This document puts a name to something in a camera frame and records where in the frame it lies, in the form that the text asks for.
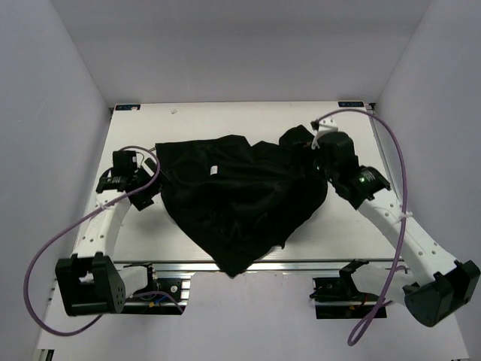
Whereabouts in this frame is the aluminium table frame rail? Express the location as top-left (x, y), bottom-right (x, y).
top-left (108, 257), bottom-right (407, 278)

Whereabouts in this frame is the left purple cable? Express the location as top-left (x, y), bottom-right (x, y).
top-left (23, 144), bottom-right (162, 336)

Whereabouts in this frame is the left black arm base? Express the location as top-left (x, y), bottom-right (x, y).
top-left (114, 263), bottom-right (191, 315)

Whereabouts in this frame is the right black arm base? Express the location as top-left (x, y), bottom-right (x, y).
top-left (309, 277), bottom-right (378, 320)

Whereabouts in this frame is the right blue table sticker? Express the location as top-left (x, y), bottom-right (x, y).
top-left (337, 101), bottom-right (365, 108)

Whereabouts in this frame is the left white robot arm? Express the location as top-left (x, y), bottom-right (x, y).
top-left (55, 146), bottom-right (162, 317)

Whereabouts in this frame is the left blue table sticker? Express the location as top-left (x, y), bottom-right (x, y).
top-left (114, 104), bottom-right (141, 111)

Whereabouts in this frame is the blue table sticker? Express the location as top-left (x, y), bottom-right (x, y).
top-left (337, 101), bottom-right (365, 108)
top-left (114, 104), bottom-right (141, 111)

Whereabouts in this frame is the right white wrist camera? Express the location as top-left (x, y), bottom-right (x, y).
top-left (310, 116), bottom-right (338, 150)

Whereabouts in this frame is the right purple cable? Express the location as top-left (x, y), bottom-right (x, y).
top-left (313, 109), bottom-right (411, 347)

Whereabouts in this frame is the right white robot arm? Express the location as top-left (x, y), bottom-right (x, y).
top-left (311, 131), bottom-right (480, 327)

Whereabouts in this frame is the black jacket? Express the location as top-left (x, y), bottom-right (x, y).
top-left (156, 125), bottom-right (328, 278)

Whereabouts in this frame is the purple cable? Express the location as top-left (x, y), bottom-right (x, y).
top-left (23, 144), bottom-right (162, 336)
top-left (313, 109), bottom-right (411, 347)

